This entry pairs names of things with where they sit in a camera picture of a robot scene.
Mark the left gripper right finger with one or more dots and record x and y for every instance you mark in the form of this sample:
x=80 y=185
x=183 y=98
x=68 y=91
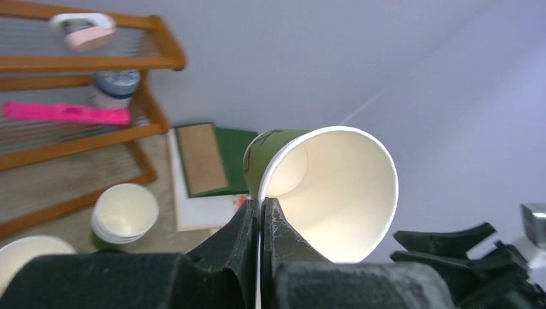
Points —
x=294 y=275

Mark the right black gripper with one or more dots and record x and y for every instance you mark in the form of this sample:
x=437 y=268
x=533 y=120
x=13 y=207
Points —
x=499 y=279

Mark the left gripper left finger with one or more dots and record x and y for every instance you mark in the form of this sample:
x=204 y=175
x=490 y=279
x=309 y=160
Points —
x=219 y=273

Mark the green paper cup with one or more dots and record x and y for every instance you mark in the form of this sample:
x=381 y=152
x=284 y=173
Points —
x=337 y=186

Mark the white cup stack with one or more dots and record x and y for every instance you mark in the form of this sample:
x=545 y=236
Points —
x=16 y=254
x=124 y=213

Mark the cream paper bag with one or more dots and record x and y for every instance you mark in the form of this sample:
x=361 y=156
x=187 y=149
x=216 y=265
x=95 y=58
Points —
x=198 y=213

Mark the green paper bag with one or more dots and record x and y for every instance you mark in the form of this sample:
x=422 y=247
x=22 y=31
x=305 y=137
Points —
x=233 y=144

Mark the wooden shelf rack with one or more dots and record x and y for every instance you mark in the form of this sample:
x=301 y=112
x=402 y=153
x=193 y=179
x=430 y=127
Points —
x=76 y=101

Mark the right blue white jar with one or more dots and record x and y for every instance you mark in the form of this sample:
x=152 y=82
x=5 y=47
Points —
x=114 y=89

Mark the pink marker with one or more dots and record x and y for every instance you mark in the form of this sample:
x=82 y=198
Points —
x=64 y=113

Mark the pink white stapler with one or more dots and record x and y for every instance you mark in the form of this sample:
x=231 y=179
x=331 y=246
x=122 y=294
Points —
x=83 y=32

